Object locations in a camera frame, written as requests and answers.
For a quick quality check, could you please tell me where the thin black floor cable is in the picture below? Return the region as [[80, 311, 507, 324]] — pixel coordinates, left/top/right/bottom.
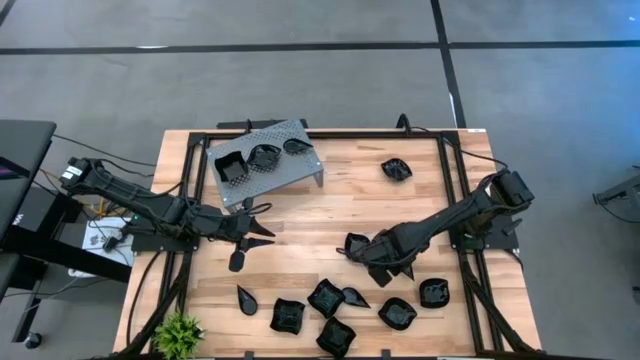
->
[[51, 132, 159, 169]]

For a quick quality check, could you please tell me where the black office desk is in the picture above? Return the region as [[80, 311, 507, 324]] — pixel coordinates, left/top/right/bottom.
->
[[0, 118, 134, 351]]

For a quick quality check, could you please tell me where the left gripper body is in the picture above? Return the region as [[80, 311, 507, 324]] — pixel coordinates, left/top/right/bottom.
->
[[199, 207, 254, 242]]

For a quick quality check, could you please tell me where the black teardrop mini plate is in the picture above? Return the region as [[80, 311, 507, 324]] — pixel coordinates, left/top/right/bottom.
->
[[282, 137, 315, 154], [341, 286, 372, 310], [236, 284, 259, 317]]

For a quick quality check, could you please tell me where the orange cable bundle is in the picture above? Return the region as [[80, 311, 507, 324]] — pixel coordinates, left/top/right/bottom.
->
[[38, 168, 109, 220]]

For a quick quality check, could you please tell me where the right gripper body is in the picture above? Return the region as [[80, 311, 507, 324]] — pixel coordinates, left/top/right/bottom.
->
[[360, 225, 430, 281]]

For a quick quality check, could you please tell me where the grey perforated metal stand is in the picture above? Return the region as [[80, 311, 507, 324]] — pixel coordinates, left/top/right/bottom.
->
[[205, 118, 325, 210]]

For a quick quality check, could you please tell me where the black deep square mini plate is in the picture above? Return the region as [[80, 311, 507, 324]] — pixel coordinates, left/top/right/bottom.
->
[[213, 151, 250, 184]]

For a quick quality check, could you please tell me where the black wavy square mini plate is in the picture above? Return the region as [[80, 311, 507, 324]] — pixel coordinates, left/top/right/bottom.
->
[[315, 315, 358, 360], [269, 297, 307, 336], [306, 277, 347, 320]]

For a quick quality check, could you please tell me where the thick black cable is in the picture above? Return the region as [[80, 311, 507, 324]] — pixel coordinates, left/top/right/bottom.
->
[[124, 249, 166, 347]]

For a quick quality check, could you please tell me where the black aluminium rig frame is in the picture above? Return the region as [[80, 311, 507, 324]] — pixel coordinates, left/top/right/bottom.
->
[[112, 113, 546, 360]]

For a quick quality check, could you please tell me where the small green artificial plant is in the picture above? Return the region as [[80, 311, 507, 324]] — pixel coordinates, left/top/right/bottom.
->
[[151, 310, 206, 360]]

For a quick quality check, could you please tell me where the white printed paper sheet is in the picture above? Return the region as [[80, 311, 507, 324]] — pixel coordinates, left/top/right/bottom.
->
[[81, 215, 136, 267]]

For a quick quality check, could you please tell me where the dark grey equipment stand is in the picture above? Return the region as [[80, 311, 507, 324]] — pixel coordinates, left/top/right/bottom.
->
[[592, 167, 640, 226]]

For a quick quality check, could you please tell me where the black oval mini plate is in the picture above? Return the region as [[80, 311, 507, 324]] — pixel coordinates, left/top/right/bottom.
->
[[377, 296, 419, 332]]

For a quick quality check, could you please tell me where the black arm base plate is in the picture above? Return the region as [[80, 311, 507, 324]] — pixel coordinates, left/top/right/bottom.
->
[[448, 218, 521, 252], [130, 230, 201, 254]]

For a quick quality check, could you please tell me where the black left wrist camera cable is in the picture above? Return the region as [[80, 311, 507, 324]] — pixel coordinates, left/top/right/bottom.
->
[[232, 201, 274, 217]]

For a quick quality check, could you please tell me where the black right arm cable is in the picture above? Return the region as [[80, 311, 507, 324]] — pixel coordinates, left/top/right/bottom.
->
[[452, 142, 510, 174]]

